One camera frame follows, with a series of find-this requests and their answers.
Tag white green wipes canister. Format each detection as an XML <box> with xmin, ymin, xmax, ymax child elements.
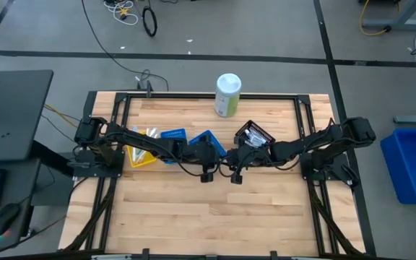
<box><xmin>214</xmin><ymin>73</ymin><xmax>243</xmax><ymax>118</ymax></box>

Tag large blue bin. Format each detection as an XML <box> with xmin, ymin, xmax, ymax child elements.
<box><xmin>380</xmin><ymin>128</ymin><xmax>416</xmax><ymax>205</ymax></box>

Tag blue plastic basket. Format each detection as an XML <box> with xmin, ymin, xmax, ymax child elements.
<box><xmin>160</xmin><ymin>128</ymin><xmax>188</xmax><ymax>165</ymax></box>
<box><xmin>188</xmin><ymin>129</ymin><xmax>228</xmax><ymax>158</ymax></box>

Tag black plastic basket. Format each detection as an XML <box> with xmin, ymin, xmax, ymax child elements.
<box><xmin>234</xmin><ymin>119</ymin><xmax>277</xmax><ymax>147</ymax></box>

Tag yellow plastic basket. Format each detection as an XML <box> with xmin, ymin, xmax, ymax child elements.
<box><xmin>126</xmin><ymin>129</ymin><xmax>157</xmax><ymax>169</ymax></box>

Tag black computer mouse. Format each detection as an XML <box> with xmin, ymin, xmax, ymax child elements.
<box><xmin>0</xmin><ymin>203</ymin><xmax>22</xmax><ymax>238</ymax></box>

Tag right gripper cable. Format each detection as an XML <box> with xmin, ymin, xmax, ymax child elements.
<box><xmin>217</xmin><ymin>158</ymin><xmax>252</xmax><ymax>178</ymax></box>

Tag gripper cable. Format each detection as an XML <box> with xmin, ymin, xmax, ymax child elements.
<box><xmin>217</xmin><ymin>158</ymin><xmax>252</xmax><ymax>178</ymax></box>
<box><xmin>175</xmin><ymin>158</ymin><xmax>209</xmax><ymax>178</ymax></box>

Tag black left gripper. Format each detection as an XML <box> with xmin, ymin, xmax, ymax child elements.
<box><xmin>182</xmin><ymin>139</ymin><xmax>224</xmax><ymax>171</ymax></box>

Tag grey metal stand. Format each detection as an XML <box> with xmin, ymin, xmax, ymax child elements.
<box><xmin>360</xmin><ymin>0</ymin><xmax>416</xmax><ymax>33</ymax></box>

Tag long black floor cable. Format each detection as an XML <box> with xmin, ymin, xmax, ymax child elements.
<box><xmin>81</xmin><ymin>0</ymin><xmax>170</xmax><ymax>92</ymax></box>

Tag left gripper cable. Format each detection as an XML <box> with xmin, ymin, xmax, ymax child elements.
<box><xmin>175</xmin><ymin>158</ymin><xmax>209</xmax><ymax>178</ymax></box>

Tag black aluminium table frame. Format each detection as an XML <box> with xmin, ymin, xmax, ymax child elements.
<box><xmin>58</xmin><ymin>90</ymin><xmax>378</xmax><ymax>260</ymax></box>

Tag yellow floor cable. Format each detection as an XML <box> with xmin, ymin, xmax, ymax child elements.
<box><xmin>359</xmin><ymin>0</ymin><xmax>389</xmax><ymax>37</ymax></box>

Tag yellow wires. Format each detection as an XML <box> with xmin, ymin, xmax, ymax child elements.
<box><xmin>43</xmin><ymin>103</ymin><xmax>79</xmax><ymax>128</ymax></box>

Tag black desk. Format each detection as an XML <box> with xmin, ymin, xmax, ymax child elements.
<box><xmin>0</xmin><ymin>69</ymin><xmax>54</xmax><ymax>163</ymax></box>

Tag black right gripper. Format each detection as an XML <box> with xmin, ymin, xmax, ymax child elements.
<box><xmin>223</xmin><ymin>144</ymin><xmax>272</xmax><ymax>171</ymax></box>

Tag white cable bundle yellow plug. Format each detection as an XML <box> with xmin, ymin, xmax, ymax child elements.
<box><xmin>103</xmin><ymin>0</ymin><xmax>139</xmax><ymax>27</ymax></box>

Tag coiled black cable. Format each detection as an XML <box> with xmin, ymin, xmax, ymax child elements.
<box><xmin>142</xmin><ymin>6</ymin><xmax>158</xmax><ymax>38</ymax></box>

